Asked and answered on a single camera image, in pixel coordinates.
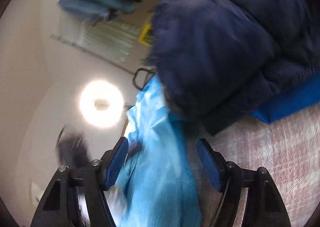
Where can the yellow green patterned box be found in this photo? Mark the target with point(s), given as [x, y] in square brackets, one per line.
[146, 36]

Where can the ring light on stand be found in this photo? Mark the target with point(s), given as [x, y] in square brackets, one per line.
[101, 104]

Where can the plaid bed cover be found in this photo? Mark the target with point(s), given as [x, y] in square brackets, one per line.
[288, 148]

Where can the navy puffer jacket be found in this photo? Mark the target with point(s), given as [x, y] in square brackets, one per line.
[218, 60]

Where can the light blue striped garment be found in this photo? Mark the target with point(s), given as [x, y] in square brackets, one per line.
[157, 181]

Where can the royal blue folded garment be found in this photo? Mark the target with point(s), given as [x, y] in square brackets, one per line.
[289, 102]

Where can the green striped hanging cloth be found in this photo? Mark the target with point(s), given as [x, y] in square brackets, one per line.
[111, 40]

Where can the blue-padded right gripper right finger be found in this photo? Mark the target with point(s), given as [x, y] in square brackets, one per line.
[224, 176]

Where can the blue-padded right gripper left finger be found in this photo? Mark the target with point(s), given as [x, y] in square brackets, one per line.
[100, 175]

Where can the black clothes rack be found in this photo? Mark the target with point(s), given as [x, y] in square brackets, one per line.
[141, 77]

